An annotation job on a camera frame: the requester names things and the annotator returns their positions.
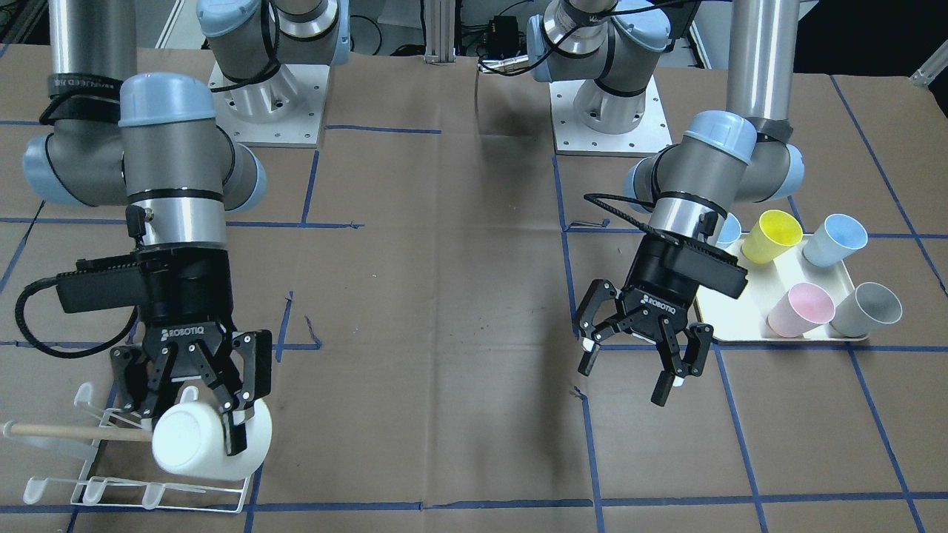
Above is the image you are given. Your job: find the grey cup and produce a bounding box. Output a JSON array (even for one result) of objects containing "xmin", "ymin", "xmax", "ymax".
[{"xmin": 830, "ymin": 282, "xmax": 904, "ymax": 338}]

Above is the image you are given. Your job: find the pink cup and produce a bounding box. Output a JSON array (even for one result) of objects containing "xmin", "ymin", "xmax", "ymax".
[{"xmin": 766, "ymin": 282, "xmax": 836, "ymax": 338}]

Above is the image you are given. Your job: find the light blue cup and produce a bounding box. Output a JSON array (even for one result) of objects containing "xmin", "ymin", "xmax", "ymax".
[
  {"xmin": 802, "ymin": 213, "xmax": 868, "ymax": 269},
  {"xmin": 715, "ymin": 213, "xmax": 742, "ymax": 249}
]

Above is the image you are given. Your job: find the white wire cup rack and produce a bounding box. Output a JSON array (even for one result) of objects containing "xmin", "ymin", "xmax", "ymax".
[{"xmin": 2, "ymin": 382, "xmax": 254, "ymax": 514}]

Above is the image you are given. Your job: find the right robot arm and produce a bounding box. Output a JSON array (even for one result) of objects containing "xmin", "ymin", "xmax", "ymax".
[{"xmin": 15, "ymin": 1, "xmax": 351, "ymax": 456}]

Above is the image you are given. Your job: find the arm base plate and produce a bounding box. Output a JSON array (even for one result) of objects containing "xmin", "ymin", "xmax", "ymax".
[
  {"xmin": 212, "ymin": 64, "xmax": 330, "ymax": 149},
  {"xmin": 549, "ymin": 78, "xmax": 672, "ymax": 158}
]

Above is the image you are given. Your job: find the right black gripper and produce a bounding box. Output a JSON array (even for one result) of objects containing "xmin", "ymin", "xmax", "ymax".
[{"xmin": 58, "ymin": 247, "xmax": 273, "ymax": 456}]

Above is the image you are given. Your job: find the white ikea cup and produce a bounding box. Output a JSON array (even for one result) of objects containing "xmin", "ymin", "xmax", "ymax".
[{"xmin": 151, "ymin": 399, "xmax": 273, "ymax": 481}]

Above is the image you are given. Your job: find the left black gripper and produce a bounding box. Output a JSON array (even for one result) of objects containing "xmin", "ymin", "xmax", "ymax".
[{"xmin": 572, "ymin": 229, "xmax": 749, "ymax": 407}]

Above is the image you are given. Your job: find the yellow cup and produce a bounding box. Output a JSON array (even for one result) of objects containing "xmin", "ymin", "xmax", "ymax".
[{"xmin": 741, "ymin": 209, "xmax": 804, "ymax": 264}]

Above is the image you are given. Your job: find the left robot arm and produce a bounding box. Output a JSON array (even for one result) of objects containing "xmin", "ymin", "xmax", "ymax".
[{"xmin": 526, "ymin": 1, "xmax": 804, "ymax": 406}]

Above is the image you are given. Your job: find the cream serving tray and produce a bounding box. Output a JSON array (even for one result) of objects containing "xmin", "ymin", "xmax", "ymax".
[{"xmin": 696, "ymin": 233, "xmax": 855, "ymax": 344}]

